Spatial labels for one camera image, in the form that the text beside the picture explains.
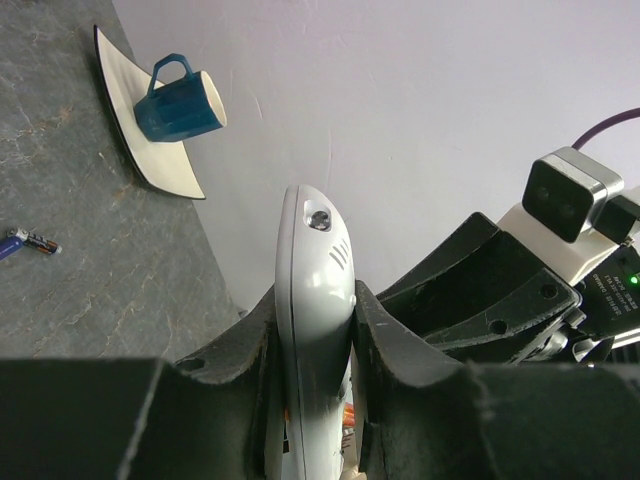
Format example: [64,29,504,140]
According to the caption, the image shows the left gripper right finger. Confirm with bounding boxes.
[352,281,468,475]

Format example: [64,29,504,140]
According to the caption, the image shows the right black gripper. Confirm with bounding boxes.
[377,212,639,367]

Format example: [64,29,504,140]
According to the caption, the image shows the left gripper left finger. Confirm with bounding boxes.
[176,288,280,479]

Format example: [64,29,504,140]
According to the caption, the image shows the white remote control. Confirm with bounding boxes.
[274,185,356,479]

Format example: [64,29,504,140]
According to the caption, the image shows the red yellow battery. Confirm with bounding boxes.
[342,403,356,430]

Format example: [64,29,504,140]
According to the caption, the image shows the black battery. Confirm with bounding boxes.
[7,228,62,255]

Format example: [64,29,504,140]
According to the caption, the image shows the white square plate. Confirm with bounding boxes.
[92,24,208,202]

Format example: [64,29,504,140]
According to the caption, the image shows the purple battery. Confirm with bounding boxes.
[0,236,23,260]

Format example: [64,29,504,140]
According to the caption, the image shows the dark blue mug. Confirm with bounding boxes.
[134,53,228,142]

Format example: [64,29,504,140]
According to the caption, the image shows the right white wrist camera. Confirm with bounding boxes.
[498,147,639,286]

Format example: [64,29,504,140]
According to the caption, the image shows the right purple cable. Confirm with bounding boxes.
[570,107,640,151]

